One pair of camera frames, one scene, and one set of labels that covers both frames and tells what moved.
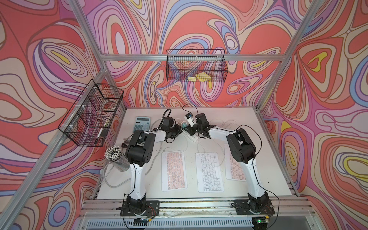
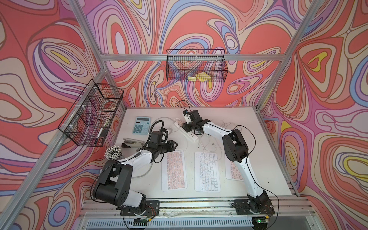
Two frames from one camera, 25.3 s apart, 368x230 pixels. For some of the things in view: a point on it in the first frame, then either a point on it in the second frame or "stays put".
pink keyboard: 235,170 stays put
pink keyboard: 174,177 stays put
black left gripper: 178,130 → 170,145
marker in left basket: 97,137 stays put
